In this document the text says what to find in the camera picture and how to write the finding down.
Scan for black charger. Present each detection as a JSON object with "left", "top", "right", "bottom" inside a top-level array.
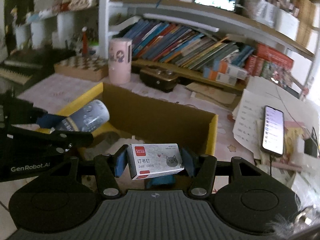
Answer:
[{"left": 304, "top": 127, "right": 320, "bottom": 158}]

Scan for grey printed cylinder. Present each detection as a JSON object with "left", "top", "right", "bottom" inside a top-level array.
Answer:
[{"left": 51, "top": 99, "right": 110, "bottom": 133}]

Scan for white jar green lid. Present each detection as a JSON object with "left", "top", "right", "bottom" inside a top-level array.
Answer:
[{"left": 89, "top": 39, "right": 99, "bottom": 55}]

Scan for black keyboard piano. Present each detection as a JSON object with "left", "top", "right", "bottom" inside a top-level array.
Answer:
[{"left": 0, "top": 50, "right": 58, "bottom": 84}]

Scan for white staples box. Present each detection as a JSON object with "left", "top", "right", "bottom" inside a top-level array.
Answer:
[{"left": 126, "top": 144, "right": 185, "bottom": 180}]

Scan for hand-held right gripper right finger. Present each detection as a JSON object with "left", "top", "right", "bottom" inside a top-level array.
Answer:
[{"left": 182, "top": 147, "right": 270, "bottom": 197}]

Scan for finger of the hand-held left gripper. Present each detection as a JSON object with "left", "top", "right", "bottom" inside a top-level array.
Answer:
[
  {"left": 11, "top": 126, "right": 94, "bottom": 155},
  {"left": 10, "top": 96, "right": 67, "bottom": 131}
]

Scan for slim red bottle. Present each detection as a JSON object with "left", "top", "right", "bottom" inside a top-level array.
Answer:
[{"left": 81, "top": 26, "right": 89, "bottom": 57}]

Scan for long row of books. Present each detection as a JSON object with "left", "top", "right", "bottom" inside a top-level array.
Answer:
[{"left": 122, "top": 19, "right": 255, "bottom": 70}]

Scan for wooden chess board box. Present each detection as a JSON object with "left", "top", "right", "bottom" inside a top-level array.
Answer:
[{"left": 54, "top": 56, "right": 109, "bottom": 82}]

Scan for red book box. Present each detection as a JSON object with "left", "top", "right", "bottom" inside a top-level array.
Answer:
[{"left": 255, "top": 43, "right": 295, "bottom": 68}]

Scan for pile of white papers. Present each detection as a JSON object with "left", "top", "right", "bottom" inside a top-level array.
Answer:
[{"left": 231, "top": 76, "right": 320, "bottom": 160}]

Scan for black smartphone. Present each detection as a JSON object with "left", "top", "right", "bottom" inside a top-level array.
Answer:
[{"left": 260, "top": 105, "right": 285, "bottom": 157}]

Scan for dark brown box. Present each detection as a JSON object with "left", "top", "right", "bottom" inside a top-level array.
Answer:
[{"left": 139, "top": 67, "right": 182, "bottom": 93}]

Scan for bright screen device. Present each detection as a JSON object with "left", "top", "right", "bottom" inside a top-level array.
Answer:
[{"left": 195, "top": 0, "right": 237, "bottom": 12}]

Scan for pink sticky notes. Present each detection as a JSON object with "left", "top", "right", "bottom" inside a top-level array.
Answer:
[{"left": 284, "top": 120, "right": 307, "bottom": 140}]

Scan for pink cylinder container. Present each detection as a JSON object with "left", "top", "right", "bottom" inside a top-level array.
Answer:
[{"left": 108, "top": 38, "right": 133, "bottom": 84}]

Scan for orange white small box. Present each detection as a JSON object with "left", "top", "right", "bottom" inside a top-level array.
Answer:
[
  {"left": 226, "top": 64, "right": 248, "bottom": 80},
  {"left": 203, "top": 60, "right": 228, "bottom": 79},
  {"left": 217, "top": 72, "right": 238, "bottom": 85}
]

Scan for yellow cardboard box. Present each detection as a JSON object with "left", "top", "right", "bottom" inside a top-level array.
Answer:
[{"left": 36, "top": 82, "right": 219, "bottom": 180}]

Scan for small blue block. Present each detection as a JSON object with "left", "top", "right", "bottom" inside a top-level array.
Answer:
[{"left": 146, "top": 174, "right": 175, "bottom": 189}]

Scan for white shelf unit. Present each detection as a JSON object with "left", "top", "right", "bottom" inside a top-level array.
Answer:
[{"left": 12, "top": 0, "right": 320, "bottom": 98}]

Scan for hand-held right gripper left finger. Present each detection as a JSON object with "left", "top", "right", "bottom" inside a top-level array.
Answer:
[{"left": 42, "top": 146, "right": 128, "bottom": 197}]

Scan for brown flat notebooks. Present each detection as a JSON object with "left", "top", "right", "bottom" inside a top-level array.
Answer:
[{"left": 186, "top": 81, "right": 238, "bottom": 109}]

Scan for fuzzy grey cloth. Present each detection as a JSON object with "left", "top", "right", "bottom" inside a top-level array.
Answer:
[{"left": 266, "top": 205, "right": 320, "bottom": 240}]

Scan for white storage container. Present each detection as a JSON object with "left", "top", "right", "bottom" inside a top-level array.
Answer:
[{"left": 274, "top": 7, "right": 300, "bottom": 42}]

